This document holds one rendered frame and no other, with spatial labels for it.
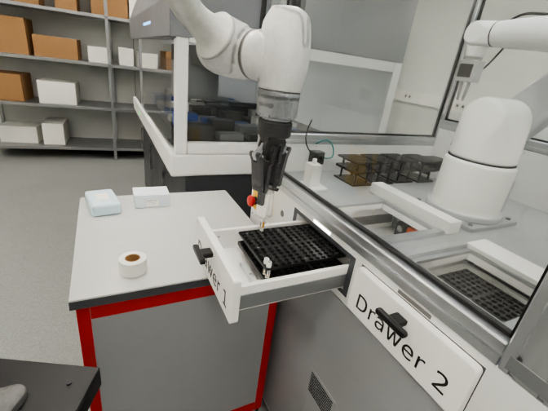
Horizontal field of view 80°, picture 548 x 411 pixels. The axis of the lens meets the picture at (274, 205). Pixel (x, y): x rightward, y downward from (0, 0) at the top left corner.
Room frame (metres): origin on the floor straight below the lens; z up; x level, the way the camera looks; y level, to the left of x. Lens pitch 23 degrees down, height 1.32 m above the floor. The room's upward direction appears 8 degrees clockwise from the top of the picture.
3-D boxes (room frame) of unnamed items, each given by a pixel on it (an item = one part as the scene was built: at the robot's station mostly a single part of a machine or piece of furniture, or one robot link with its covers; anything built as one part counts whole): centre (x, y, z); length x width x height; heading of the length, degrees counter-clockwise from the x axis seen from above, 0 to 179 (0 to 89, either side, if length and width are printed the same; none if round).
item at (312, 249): (0.75, -0.06, 0.87); 0.22 x 0.18 x 0.06; 119
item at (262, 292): (0.75, -0.06, 0.86); 0.40 x 0.26 x 0.06; 119
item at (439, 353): (0.51, -0.28, 0.87); 0.29 x 0.02 x 0.11; 29
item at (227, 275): (0.65, 0.12, 0.87); 0.29 x 0.02 x 0.11; 29
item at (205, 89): (2.45, 0.40, 1.13); 1.78 x 1.14 x 0.45; 29
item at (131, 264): (0.73, 0.35, 0.78); 0.07 x 0.07 x 0.04
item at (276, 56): (0.74, 0.03, 1.34); 0.13 x 0.11 x 0.16; 53
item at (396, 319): (0.49, -0.25, 0.91); 0.07 x 0.04 x 0.01; 29
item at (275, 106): (0.73, 0.02, 1.24); 0.09 x 0.09 x 0.06
